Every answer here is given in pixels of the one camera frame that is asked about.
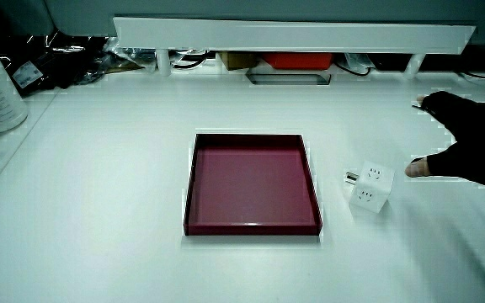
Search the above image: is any person's right hand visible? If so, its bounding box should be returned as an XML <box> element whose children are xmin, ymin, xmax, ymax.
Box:
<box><xmin>404</xmin><ymin>90</ymin><xmax>485</xmax><ymax>191</ymax></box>

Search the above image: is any white cube socket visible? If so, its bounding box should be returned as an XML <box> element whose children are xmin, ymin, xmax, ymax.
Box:
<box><xmin>344</xmin><ymin>160</ymin><xmax>396</xmax><ymax>214</ymax></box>

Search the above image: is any orange box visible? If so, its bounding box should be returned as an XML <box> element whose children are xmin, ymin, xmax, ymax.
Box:
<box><xmin>261</xmin><ymin>52</ymin><xmax>335</xmax><ymax>71</ymax></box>

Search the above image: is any white desk shelf riser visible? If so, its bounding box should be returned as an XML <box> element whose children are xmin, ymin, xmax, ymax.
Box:
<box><xmin>113</xmin><ymin>16</ymin><xmax>477</xmax><ymax>79</ymax></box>

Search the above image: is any dark red square tray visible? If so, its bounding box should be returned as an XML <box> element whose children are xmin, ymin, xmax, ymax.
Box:
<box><xmin>183</xmin><ymin>133</ymin><xmax>323</xmax><ymax>237</ymax></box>

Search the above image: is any brown cardboard box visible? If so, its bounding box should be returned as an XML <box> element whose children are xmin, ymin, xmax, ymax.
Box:
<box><xmin>218</xmin><ymin>51</ymin><xmax>259</xmax><ymax>72</ymax></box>

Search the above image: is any clear plastic bag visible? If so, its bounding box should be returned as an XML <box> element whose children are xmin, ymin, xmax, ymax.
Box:
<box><xmin>104</xmin><ymin>36</ymin><xmax>158</xmax><ymax>71</ymax></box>

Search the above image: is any black plastic bag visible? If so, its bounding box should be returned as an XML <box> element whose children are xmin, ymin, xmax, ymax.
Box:
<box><xmin>0</xmin><ymin>31</ymin><xmax>113</xmax><ymax>98</ymax></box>

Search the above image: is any black cable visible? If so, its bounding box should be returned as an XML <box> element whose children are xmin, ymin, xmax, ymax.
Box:
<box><xmin>170</xmin><ymin>50</ymin><xmax>208</xmax><ymax>71</ymax></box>
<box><xmin>334</xmin><ymin>53</ymin><xmax>372</xmax><ymax>77</ymax></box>

